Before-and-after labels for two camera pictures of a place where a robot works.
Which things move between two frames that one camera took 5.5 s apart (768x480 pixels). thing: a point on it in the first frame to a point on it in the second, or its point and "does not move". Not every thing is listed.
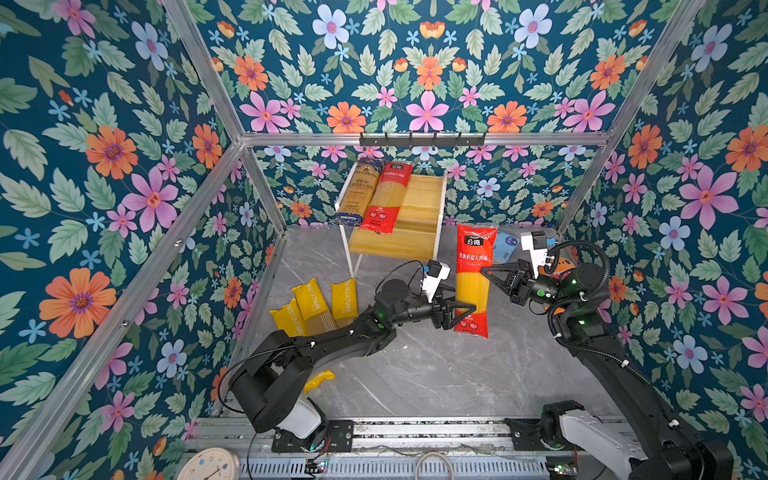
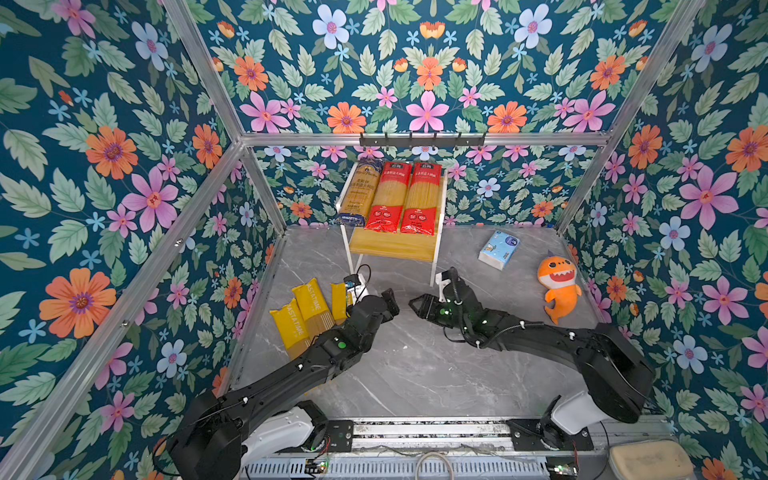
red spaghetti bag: (383, 212) does not move
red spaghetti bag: (475, 246) to (421, 208)
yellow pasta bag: (344, 301) does not move
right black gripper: (527, 286) to (428, 306)
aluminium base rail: (415, 437) does not move
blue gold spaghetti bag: (360, 190) does not move
